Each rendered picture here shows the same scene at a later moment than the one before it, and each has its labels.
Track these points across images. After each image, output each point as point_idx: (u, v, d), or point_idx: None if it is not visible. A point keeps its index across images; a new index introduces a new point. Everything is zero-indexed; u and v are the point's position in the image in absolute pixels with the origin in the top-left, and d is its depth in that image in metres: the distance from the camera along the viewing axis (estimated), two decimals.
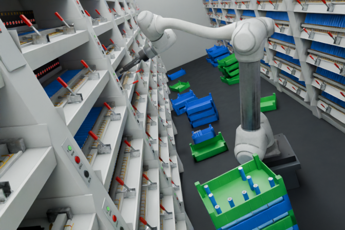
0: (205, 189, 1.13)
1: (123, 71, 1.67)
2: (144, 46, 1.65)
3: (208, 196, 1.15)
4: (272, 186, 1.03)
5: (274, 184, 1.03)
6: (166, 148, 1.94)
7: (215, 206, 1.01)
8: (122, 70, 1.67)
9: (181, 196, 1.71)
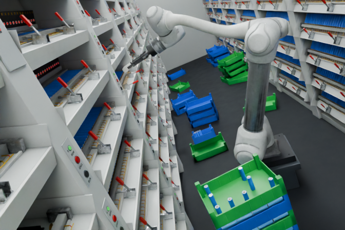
0: (205, 189, 1.13)
1: None
2: None
3: (208, 196, 1.15)
4: (272, 186, 1.03)
5: (274, 184, 1.03)
6: (166, 148, 1.94)
7: (215, 206, 1.01)
8: None
9: (181, 196, 1.71)
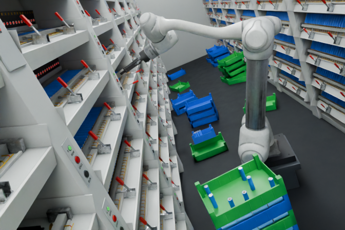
0: (205, 189, 1.13)
1: None
2: None
3: (208, 196, 1.15)
4: (272, 186, 1.03)
5: (274, 184, 1.03)
6: (166, 148, 1.94)
7: None
8: None
9: (181, 196, 1.71)
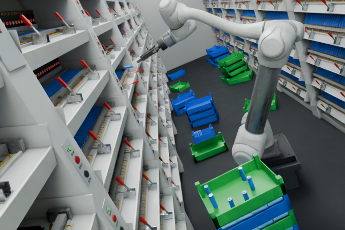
0: (205, 189, 1.13)
1: (140, 60, 1.60)
2: (163, 34, 1.57)
3: (208, 196, 1.15)
4: (129, 66, 1.62)
5: (129, 68, 1.63)
6: (166, 148, 1.94)
7: None
8: (140, 59, 1.59)
9: (181, 196, 1.71)
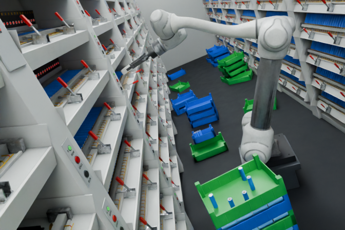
0: (122, 73, 1.63)
1: None
2: None
3: (116, 75, 1.63)
4: None
5: None
6: (166, 148, 1.94)
7: None
8: None
9: (181, 196, 1.71)
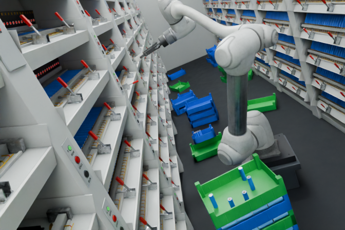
0: None
1: (143, 55, 1.71)
2: (164, 32, 1.69)
3: None
4: None
5: None
6: (166, 148, 1.94)
7: None
8: (142, 55, 1.71)
9: (181, 196, 1.71)
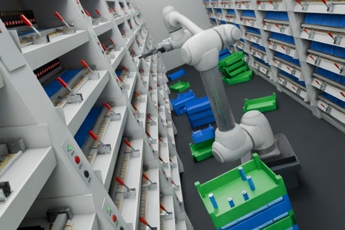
0: None
1: (141, 57, 1.94)
2: (164, 40, 1.91)
3: None
4: None
5: None
6: (166, 148, 1.94)
7: None
8: (141, 56, 1.93)
9: (181, 196, 1.71)
